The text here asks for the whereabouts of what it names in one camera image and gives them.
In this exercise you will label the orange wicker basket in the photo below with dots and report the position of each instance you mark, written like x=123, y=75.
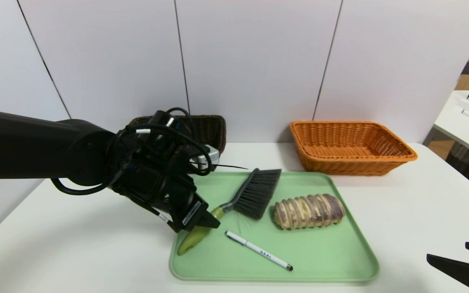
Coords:
x=381, y=162

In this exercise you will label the light green plastic tray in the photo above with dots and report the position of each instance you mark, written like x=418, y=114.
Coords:
x=320, y=252

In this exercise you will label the striped brown bread loaf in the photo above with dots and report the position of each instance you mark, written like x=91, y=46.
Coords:
x=307, y=211

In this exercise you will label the dark brown wicker basket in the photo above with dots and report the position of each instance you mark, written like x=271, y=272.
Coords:
x=206, y=130

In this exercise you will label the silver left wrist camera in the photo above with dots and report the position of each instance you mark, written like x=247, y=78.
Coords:
x=210, y=156

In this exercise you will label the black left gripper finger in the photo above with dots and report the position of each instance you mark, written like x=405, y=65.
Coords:
x=207, y=221

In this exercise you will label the white pen with blue print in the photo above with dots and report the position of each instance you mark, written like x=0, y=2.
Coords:
x=259, y=250

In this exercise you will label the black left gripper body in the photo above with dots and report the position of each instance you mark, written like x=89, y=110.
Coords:
x=192, y=213

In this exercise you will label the white side table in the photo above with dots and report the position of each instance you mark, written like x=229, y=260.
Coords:
x=462, y=130

